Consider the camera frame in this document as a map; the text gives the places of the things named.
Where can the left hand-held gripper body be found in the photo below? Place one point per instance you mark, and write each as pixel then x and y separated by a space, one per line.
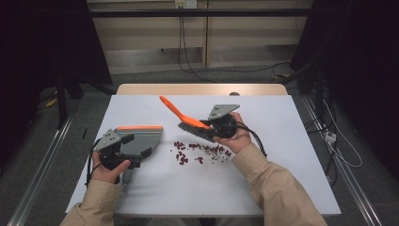
pixel 106 141

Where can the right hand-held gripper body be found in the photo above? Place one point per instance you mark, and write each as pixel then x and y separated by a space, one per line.
pixel 219 110

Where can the grey dustpan with orange edge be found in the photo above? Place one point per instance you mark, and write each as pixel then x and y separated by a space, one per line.
pixel 146 138

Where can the red and green beans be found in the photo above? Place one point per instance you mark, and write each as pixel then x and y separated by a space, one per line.
pixel 182 160

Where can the person's right hand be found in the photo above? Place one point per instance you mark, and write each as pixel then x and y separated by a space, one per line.
pixel 240 139

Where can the person's left hand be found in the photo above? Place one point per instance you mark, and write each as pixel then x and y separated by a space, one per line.
pixel 106 175

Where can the dark table grommet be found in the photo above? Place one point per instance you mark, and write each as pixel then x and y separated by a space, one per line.
pixel 234 93

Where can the small black floor object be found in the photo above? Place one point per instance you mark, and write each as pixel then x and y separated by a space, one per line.
pixel 84 133

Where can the wooden table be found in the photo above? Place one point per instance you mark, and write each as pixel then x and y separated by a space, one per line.
pixel 172 89

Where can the white board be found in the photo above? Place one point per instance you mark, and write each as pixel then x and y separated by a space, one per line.
pixel 188 188

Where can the black metal stand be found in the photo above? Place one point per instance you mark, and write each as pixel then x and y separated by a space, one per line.
pixel 61 103

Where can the black horizontal bar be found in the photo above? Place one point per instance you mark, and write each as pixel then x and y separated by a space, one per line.
pixel 200 12

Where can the white power adaptor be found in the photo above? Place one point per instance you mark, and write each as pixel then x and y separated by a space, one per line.
pixel 330 137

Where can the black curtain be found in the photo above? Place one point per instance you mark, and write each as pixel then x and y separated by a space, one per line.
pixel 47 40
pixel 360 47

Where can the metal floor rail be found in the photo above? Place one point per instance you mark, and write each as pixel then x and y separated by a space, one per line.
pixel 351 182
pixel 40 175

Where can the white wall socket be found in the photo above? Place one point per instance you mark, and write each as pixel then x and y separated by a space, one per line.
pixel 185 3

